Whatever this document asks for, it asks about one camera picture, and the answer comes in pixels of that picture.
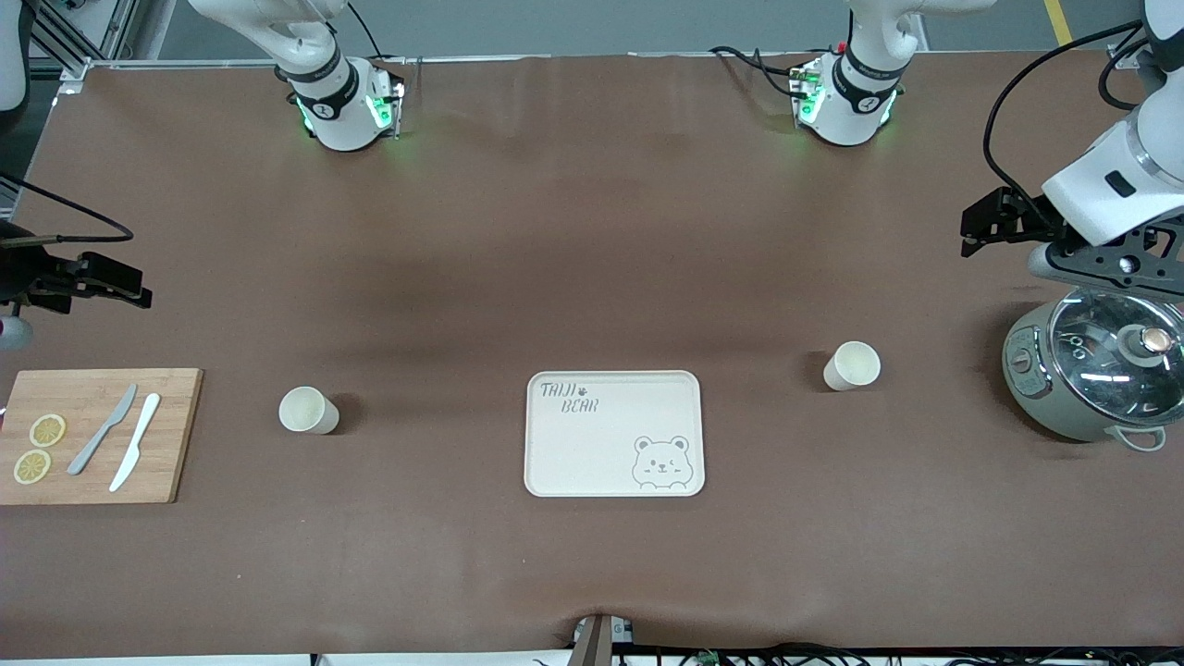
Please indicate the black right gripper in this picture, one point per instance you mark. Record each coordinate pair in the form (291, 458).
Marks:
(26, 275)

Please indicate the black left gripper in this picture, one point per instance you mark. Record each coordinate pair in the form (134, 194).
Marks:
(1025, 219)

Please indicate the white plastic cup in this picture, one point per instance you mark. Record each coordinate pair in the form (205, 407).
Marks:
(307, 411)
(851, 365)

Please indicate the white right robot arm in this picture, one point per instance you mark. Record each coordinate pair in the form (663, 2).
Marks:
(338, 111)

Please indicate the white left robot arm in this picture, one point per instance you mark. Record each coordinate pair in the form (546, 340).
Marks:
(1101, 185)

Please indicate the white bear print tray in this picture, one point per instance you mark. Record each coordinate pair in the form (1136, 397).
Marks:
(601, 444)

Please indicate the grey-green cooking pot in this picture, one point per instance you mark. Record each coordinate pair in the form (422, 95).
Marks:
(1027, 370)

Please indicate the grey plastic knife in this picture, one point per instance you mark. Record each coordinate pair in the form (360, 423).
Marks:
(100, 433)

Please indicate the white plastic knife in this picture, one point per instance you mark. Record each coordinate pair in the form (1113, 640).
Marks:
(137, 439)

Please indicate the lemon slice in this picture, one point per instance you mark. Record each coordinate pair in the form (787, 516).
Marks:
(32, 466)
(47, 430)

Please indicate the glass pot lid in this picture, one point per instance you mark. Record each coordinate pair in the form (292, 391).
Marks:
(1110, 356)

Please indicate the wooden cutting board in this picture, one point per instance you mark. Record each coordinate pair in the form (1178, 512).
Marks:
(92, 462)

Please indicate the brown table cover mat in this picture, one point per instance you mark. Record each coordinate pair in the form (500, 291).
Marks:
(592, 231)

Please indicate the aluminium frame profile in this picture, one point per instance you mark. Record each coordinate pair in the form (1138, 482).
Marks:
(79, 42)

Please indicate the metal table edge bracket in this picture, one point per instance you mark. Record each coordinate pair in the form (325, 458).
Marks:
(599, 638)

